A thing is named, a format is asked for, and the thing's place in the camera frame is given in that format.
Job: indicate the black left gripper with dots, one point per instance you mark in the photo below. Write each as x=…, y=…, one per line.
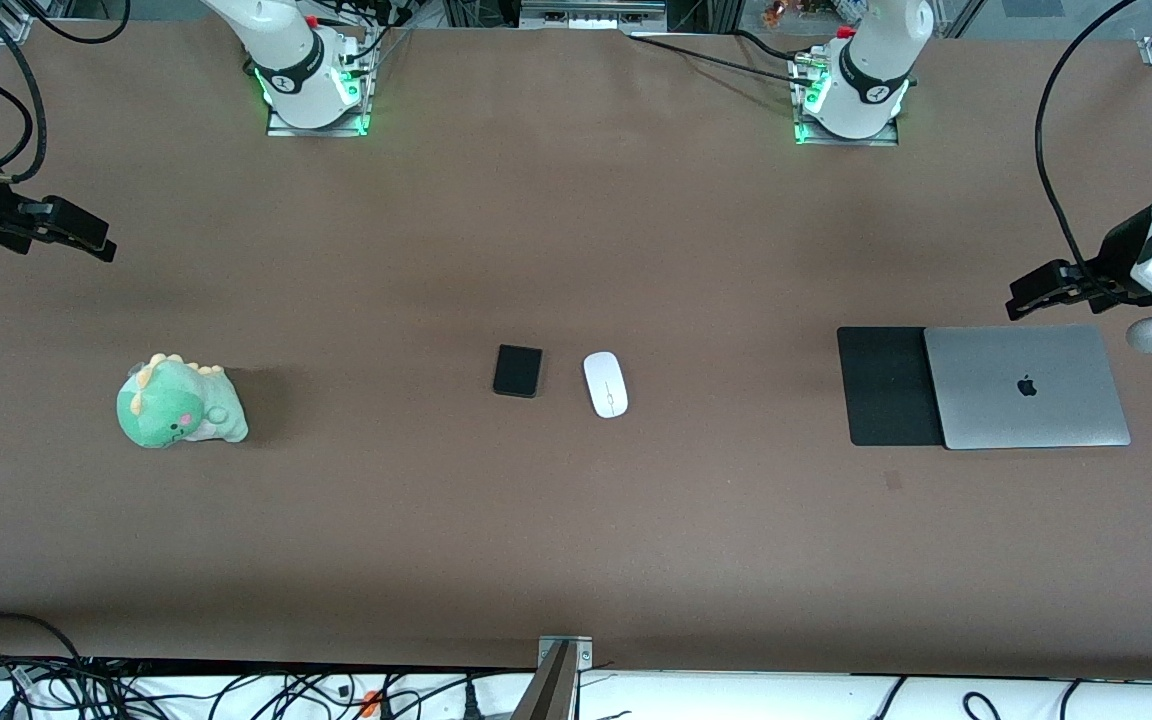
x=1118, y=256

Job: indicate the white computer mouse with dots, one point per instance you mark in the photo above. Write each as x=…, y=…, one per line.
x=605, y=384

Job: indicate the black phone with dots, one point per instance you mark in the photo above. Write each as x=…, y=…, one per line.
x=518, y=371

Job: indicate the black mouse pad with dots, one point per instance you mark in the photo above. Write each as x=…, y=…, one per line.
x=886, y=385

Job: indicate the silver laptop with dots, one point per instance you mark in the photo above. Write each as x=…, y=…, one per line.
x=1026, y=387

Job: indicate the green dinosaur plush toy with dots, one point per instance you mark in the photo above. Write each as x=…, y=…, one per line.
x=171, y=405

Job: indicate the silver rack device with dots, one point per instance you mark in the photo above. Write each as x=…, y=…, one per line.
x=591, y=12

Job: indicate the aluminium corner bracket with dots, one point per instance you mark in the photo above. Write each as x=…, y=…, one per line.
x=14, y=25

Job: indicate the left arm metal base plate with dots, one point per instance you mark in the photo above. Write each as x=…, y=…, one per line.
x=886, y=141

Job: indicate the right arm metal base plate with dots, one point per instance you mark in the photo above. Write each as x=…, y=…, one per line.
x=281, y=130

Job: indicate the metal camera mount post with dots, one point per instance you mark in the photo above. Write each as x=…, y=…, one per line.
x=561, y=655

